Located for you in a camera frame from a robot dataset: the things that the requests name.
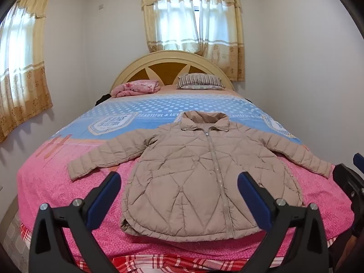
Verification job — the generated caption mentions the beige quilted puffer jacket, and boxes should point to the beige quilted puffer jacket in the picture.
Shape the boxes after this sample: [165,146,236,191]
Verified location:
[67,111,333,243]

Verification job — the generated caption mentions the cream arched wooden headboard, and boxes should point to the cream arched wooden headboard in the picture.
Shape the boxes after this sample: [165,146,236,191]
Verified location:
[112,50,235,97]

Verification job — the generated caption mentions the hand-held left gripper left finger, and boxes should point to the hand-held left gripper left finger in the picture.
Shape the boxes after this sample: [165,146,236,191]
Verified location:
[28,171,123,273]

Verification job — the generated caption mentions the pink floral folded blanket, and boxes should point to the pink floral folded blanket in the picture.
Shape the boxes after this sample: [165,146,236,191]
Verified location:
[110,80,161,98]

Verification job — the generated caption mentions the black object beside bed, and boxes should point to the black object beside bed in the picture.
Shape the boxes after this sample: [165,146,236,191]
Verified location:
[96,93,113,106]

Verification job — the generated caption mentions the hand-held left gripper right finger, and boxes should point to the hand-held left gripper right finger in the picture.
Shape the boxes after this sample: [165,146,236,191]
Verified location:
[237,171,330,273]

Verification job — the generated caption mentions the bed with pink-blue bedspread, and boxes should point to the bed with pink-blue bedspread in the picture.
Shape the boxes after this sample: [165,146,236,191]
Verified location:
[17,87,354,268]

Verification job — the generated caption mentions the striped pillow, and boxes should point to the striped pillow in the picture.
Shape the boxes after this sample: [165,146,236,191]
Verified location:
[176,73,226,91]

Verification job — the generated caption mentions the wide cream patterned window curtain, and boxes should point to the wide cream patterned window curtain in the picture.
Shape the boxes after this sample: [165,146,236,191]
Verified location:
[0,0,54,144]

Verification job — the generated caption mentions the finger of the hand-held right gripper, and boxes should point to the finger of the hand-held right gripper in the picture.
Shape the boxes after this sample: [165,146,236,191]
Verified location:
[332,163,364,205]
[353,153,364,174]

